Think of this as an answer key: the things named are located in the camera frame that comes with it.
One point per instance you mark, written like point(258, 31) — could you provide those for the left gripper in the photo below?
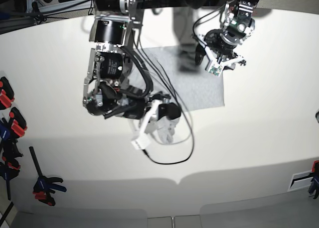
point(217, 46)

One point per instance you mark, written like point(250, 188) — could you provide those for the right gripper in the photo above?
point(133, 108)

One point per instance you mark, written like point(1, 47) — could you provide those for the grey T-shirt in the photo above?
point(198, 92)

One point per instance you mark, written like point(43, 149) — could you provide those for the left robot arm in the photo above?
point(237, 15)

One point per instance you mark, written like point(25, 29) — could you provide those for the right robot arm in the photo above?
point(118, 82)

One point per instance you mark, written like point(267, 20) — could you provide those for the blue bar clamp on table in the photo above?
point(44, 186)

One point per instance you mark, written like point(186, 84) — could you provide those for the lower orange black clamp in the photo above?
point(15, 126)

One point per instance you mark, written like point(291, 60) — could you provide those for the orange black clamp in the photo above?
point(6, 94)
point(15, 126)

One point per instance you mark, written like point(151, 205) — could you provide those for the blue clamp at right edge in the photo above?
point(314, 187)

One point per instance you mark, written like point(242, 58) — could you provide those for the upper orange black clamp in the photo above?
point(6, 94)

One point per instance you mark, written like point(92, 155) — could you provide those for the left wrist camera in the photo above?
point(214, 69)

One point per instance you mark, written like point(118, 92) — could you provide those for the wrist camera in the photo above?
point(141, 141)
point(214, 69)

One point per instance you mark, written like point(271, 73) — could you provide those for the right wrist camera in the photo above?
point(141, 141)

